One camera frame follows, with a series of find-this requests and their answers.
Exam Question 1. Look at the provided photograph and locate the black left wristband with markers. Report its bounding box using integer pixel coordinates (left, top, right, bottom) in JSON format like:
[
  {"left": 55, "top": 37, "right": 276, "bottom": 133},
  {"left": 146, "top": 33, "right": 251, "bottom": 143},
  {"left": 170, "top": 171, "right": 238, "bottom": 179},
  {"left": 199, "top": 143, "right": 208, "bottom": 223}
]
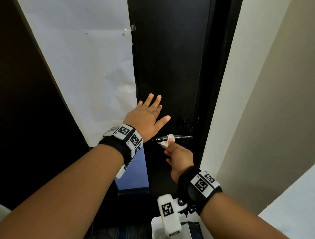
[{"left": 98, "top": 124, "right": 144, "bottom": 165}]

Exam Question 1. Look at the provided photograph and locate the black door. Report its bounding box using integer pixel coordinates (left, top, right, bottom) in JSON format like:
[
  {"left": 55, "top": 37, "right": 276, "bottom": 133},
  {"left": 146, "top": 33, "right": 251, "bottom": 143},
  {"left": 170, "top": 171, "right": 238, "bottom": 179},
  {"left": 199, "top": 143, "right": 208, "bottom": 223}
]
[{"left": 0, "top": 0, "right": 243, "bottom": 222}]

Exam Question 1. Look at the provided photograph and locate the person's right hand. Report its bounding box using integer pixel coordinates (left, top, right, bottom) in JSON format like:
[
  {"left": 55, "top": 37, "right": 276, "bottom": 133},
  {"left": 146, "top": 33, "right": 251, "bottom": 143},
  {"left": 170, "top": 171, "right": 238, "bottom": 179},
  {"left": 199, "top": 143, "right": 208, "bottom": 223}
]
[{"left": 161, "top": 138, "right": 194, "bottom": 185}]

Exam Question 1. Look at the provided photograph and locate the metal door handle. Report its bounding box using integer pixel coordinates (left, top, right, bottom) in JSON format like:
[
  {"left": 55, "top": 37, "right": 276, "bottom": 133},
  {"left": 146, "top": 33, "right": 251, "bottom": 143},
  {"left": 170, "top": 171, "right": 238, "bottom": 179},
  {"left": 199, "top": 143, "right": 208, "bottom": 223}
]
[{"left": 152, "top": 120, "right": 193, "bottom": 144}]

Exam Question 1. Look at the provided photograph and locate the white wet wipe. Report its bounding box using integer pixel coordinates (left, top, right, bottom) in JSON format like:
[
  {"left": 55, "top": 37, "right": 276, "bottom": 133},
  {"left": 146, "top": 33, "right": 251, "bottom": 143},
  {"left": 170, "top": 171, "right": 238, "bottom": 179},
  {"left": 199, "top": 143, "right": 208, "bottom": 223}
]
[{"left": 157, "top": 134, "right": 176, "bottom": 148}]

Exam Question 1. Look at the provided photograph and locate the person's left forearm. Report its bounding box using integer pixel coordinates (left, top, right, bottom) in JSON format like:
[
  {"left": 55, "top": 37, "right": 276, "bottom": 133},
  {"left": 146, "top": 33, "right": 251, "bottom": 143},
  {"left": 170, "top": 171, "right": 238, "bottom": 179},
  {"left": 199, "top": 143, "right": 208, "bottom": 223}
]
[{"left": 0, "top": 144, "right": 124, "bottom": 239}]

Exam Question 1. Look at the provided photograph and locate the person's left hand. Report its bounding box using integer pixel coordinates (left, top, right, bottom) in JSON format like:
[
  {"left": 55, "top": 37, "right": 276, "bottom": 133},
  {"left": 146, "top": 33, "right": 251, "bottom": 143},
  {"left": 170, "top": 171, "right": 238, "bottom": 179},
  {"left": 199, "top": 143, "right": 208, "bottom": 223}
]
[{"left": 123, "top": 93, "right": 171, "bottom": 143}]

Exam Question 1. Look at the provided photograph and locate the person's right forearm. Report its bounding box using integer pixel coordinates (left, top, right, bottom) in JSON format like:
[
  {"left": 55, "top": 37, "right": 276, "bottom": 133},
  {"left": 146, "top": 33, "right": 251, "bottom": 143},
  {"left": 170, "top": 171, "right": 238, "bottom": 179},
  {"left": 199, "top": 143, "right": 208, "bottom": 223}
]
[{"left": 200, "top": 192, "right": 290, "bottom": 239}]

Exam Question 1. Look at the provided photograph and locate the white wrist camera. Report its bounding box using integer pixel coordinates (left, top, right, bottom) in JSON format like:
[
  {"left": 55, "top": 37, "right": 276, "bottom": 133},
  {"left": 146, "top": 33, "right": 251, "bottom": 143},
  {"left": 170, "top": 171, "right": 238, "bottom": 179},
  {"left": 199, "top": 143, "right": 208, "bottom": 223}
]
[
  {"left": 157, "top": 194, "right": 189, "bottom": 237},
  {"left": 116, "top": 157, "right": 134, "bottom": 179}
]

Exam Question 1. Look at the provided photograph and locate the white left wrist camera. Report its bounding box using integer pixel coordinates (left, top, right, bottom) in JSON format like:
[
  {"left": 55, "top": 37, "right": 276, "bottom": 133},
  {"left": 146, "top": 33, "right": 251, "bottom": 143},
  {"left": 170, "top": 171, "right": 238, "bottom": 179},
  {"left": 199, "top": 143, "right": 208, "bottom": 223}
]
[{"left": 116, "top": 157, "right": 134, "bottom": 179}]

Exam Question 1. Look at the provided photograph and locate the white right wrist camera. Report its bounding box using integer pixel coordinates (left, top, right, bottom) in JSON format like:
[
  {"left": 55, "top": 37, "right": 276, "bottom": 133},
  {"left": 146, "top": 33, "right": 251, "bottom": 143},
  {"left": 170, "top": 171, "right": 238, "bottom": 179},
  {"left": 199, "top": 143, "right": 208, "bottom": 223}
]
[{"left": 157, "top": 194, "right": 189, "bottom": 237}]

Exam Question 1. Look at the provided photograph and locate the white plastic waste bin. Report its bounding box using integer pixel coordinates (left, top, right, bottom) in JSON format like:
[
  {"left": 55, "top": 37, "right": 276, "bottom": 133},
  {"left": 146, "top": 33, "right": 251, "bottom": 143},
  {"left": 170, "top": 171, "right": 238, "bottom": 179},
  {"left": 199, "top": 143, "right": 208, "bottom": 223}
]
[{"left": 151, "top": 216, "right": 205, "bottom": 239}]

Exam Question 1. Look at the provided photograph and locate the white paper sheet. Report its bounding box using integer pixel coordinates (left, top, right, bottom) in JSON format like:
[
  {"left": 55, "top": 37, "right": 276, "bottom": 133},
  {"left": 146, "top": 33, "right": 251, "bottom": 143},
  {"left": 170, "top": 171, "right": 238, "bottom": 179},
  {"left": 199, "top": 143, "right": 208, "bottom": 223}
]
[{"left": 17, "top": 0, "right": 138, "bottom": 147}]

